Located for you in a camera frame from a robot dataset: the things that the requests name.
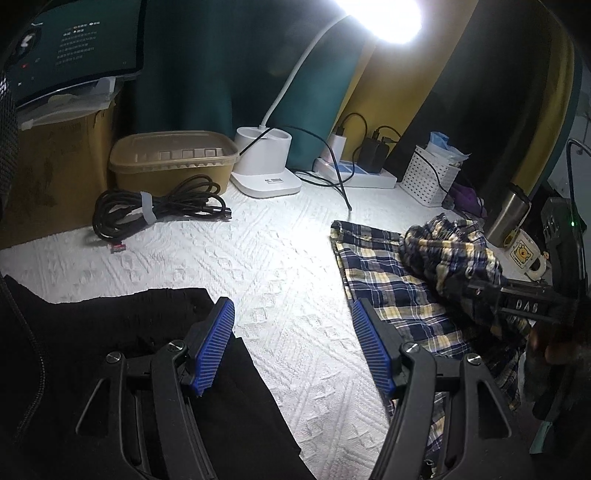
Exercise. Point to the purple cloth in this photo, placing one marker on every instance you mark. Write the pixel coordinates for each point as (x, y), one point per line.
(466, 198)

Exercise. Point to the white power strip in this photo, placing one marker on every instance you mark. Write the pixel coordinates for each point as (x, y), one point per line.
(364, 177)

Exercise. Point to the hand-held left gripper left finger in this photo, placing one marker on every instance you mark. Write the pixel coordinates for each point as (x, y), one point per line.
(214, 344)

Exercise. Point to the cardboard box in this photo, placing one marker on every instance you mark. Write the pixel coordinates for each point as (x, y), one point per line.
(60, 170)

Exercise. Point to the white desk lamp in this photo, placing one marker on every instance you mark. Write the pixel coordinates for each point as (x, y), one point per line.
(263, 161)

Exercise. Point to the blue yellow plaid pants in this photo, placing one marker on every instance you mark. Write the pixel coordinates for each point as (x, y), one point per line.
(397, 286)

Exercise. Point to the stainless steel tumbler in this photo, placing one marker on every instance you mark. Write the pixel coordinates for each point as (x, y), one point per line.
(508, 214)

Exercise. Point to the white cartoon mug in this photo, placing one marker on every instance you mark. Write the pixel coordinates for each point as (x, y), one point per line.
(521, 256)

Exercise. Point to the teal curtain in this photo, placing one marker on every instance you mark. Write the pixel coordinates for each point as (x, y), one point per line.
(207, 69)

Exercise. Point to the black clothing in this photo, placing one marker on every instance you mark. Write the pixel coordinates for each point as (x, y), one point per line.
(92, 346)

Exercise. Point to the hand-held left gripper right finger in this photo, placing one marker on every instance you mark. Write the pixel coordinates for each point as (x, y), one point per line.
(371, 344)

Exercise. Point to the person's right hand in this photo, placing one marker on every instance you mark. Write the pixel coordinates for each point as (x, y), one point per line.
(558, 344)

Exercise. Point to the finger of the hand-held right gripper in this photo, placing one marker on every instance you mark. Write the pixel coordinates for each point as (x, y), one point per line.
(480, 295)

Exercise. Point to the white charger plug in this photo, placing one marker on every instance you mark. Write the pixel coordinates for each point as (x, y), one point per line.
(338, 145)

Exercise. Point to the black charger adapter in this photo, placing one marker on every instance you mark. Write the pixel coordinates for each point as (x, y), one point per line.
(374, 154)

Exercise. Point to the yellow curtain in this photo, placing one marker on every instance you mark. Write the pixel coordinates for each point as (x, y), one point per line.
(554, 115)
(383, 87)

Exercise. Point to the tablet with dark screen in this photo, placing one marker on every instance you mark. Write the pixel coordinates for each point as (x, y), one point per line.
(78, 41)

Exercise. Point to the beige plastic container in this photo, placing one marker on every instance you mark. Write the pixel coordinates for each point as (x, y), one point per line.
(175, 157)

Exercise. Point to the white woven basket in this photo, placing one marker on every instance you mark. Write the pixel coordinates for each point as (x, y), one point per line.
(427, 177)

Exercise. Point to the white textured table cloth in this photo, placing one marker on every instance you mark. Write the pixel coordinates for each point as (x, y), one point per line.
(277, 258)

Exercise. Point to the blue tissue pack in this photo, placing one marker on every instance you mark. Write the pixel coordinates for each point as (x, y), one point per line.
(445, 147)

